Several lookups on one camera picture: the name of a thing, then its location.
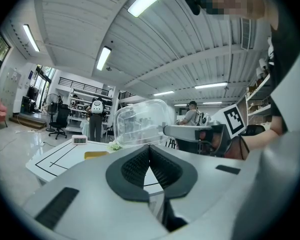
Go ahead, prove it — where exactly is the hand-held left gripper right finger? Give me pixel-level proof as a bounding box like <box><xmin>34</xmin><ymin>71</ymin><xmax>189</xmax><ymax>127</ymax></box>
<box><xmin>149</xmin><ymin>133</ymin><xmax>300</xmax><ymax>240</ymax></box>

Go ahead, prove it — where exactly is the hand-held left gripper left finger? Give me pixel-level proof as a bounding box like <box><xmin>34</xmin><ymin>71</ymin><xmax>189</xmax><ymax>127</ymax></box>
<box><xmin>21</xmin><ymin>144</ymin><xmax>171</xmax><ymax>240</ymax></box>

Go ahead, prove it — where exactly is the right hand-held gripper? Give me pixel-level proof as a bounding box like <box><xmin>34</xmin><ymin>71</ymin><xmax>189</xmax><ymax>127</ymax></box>
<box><xmin>162</xmin><ymin>104</ymin><xmax>247</xmax><ymax>158</ymax></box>

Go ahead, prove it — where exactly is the translucent yellowish plastic container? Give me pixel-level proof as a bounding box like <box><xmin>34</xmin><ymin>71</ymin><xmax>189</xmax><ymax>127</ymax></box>
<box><xmin>84</xmin><ymin>150</ymin><xmax>111</xmax><ymax>161</ymax></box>

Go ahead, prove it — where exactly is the person's right forearm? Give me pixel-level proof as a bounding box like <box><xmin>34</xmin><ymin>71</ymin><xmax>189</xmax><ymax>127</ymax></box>
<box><xmin>224</xmin><ymin>127</ymin><xmax>285</xmax><ymax>160</ymax></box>

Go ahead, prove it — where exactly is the ceiling tube light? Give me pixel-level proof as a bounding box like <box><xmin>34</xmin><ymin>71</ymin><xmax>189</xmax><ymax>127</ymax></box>
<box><xmin>127</xmin><ymin>0</ymin><xmax>188</xmax><ymax>18</ymax></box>
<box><xmin>96</xmin><ymin>45</ymin><xmax>113</xmax><ymax>72</ymax></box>
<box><xmin>153</xmin><ymin>90</ymin><xmax>175</xmax><ymax>97</ymax></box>
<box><xmin>23</xmin><ymin>23</ymin><xmax>41</xmax><ymax>53</ymax></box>
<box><xmin>194</xmin><ymin>81</ymin><xmax>228</xmax><ymax>90</ymax></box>

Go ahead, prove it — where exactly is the white flower bouquet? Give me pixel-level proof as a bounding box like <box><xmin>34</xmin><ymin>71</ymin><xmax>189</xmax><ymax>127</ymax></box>
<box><xmin>106</xmin><ymin>140</ymin><xmax>121</xmax><ymax>152</ymax></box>

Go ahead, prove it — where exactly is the table with white cloth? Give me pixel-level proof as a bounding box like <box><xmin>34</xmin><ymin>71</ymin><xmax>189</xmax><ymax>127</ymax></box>
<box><xmin>79</xmin><ymin>120</ymin><xmax>91</xmax><ymax>138</ymax></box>

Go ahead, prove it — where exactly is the black office chair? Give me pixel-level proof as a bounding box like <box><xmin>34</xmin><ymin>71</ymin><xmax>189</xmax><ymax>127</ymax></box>
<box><xmin>48</xmin><ymin>103</ymin><xmax>72</xmax><ymax>141</ymax></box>

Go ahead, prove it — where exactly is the wooden step platform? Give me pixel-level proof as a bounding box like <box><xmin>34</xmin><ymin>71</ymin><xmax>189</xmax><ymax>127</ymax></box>
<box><xmin>9</xmin><ymin>112</ymin><xmax>47</xmax><ymax>131</ymax></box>

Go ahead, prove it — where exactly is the white shelving unit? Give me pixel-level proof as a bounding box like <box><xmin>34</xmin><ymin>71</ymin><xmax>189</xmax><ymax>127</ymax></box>
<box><xmin>67</xmin><ymin>87</ymin><xmax>115</xmax><ymax>133</ymax></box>

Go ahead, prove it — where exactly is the ceiling air vent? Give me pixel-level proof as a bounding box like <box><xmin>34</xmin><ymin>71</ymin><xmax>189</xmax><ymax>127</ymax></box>
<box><xmin>240</xmin><ymin>17</ymin><xmax>252</xmax><ymax>51</ymax></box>

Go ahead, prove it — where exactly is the person's black t-shirt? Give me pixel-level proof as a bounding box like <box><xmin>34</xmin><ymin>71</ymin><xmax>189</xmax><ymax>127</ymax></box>
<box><xmin>266</xmin><ymin>16</ymin><xmax>300</xmax><ymax>136</ymax></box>

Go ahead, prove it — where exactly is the person's head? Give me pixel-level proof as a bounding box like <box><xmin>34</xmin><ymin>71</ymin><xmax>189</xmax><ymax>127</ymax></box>
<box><xmin>206</xmin><ymin>0</ymin><xmax>280</xmax><ymax>31</ymax></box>

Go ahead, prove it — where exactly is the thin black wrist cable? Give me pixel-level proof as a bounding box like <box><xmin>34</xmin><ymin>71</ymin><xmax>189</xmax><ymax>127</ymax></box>
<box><xmin>236</xmin><ymin>134</ymin><xmax>251</xmax><ymax>161</ymax></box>

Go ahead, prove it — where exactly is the white wall shelf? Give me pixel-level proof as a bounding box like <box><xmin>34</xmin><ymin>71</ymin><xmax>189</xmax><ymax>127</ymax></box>
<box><xmin>244</xmin><ymin>72</ymin><xmax>273</xmax><ymax>135</ymax></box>

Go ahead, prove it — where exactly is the black pedestal fan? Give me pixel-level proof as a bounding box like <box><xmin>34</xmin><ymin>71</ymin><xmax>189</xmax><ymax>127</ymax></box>
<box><xmin>43</xmin><ymin>93</ymin><xmax>62</xmax><ymax>132</ymax></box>

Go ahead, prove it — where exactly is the black head-mounted camera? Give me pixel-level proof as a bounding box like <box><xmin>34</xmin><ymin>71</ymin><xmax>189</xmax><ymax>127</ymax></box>
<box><xmin>184</xmin><ymin>0</ymin><xmax>211</xmax><ymax>16</ymax></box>

